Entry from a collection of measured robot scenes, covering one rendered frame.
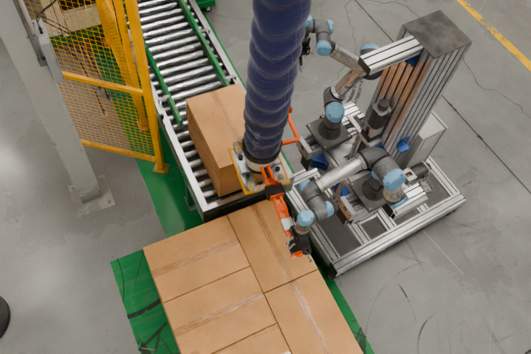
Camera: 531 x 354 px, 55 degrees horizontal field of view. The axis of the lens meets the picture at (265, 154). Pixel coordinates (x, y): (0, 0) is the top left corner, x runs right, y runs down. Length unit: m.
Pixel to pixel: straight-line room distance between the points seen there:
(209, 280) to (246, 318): 0.34
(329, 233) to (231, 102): 1.24
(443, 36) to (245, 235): 1.78
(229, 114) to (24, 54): 1.32
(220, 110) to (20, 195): 1.85
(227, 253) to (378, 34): 3.08
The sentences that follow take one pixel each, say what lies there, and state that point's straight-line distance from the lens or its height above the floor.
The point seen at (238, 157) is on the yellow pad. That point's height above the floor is 1.09.
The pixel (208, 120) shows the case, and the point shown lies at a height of 0.95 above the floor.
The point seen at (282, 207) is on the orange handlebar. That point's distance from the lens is 2.88.
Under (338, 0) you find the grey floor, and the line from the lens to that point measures 5.87.
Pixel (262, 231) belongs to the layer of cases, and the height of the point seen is 0.54.
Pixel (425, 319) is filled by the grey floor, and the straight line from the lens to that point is 4.17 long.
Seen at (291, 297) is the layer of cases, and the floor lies 0.54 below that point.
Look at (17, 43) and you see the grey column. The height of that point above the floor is 1.78.
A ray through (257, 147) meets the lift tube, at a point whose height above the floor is 1.42.
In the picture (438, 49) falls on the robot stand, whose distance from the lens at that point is 2.63.
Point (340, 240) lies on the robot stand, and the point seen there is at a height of 0.21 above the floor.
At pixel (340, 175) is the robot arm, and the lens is 2.61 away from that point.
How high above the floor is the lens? 3.77
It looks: 58 degrees down
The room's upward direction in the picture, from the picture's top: 8 degrees clockwise
